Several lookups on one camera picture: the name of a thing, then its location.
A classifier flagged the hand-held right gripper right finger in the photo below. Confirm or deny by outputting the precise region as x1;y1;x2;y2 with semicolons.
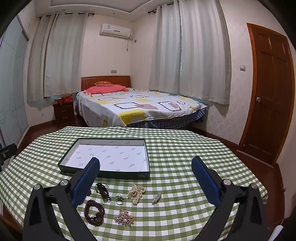
191;156;270;241

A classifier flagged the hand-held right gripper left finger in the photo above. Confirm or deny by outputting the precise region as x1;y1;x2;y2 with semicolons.
22;157;101;241

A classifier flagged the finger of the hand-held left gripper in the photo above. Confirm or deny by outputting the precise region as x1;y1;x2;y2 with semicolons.
0;143;17;166

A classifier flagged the black beaded bracelet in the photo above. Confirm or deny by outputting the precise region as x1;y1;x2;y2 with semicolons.
95;182;111;202

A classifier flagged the dark red bead bracelet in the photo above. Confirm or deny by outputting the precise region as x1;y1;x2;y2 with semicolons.
84;199;105;226

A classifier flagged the dark green shallow box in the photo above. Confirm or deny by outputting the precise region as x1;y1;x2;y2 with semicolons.
58;138;151;179

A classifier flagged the white pearl bracelet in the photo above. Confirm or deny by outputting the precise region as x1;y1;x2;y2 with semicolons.
127;184;146;205

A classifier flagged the silver crystal brooch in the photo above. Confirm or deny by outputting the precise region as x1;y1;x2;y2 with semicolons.
151;193;163;205

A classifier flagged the gold pearl brooch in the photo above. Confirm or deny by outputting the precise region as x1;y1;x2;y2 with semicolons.
114;208;134;227

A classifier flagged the green checked tablecloth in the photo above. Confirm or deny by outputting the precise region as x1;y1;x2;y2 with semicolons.
0;126;269;241

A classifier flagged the frosted glass wardrobe door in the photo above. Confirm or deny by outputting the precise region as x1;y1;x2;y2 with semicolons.
0;16;30;149

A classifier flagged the dark wooden nightstand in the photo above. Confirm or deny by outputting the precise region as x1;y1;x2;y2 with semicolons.
53;102;75;127

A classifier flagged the blue plaid bed skirt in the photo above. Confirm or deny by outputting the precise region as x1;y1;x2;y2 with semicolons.
126;108;206;130

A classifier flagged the red box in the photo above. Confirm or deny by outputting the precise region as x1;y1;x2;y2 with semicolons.
54;97;73;105

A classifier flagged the white curtain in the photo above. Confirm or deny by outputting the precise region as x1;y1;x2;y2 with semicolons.
26;13;58;103
148;3;182;92
44;11;89;98
179;0;232;105

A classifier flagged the patterned bed sheet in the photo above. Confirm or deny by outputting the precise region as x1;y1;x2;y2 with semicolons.
75;88;208;128

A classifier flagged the pink pillow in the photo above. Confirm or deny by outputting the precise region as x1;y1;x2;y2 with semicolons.
83;85;129;95

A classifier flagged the wooden headboard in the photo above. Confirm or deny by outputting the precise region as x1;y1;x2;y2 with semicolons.
81;76;132;91

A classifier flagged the brown wooden door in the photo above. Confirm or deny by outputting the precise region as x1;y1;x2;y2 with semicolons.
237;23;295;166

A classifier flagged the white air conditioner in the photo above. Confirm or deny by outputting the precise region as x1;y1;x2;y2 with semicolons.
99;23;131;39

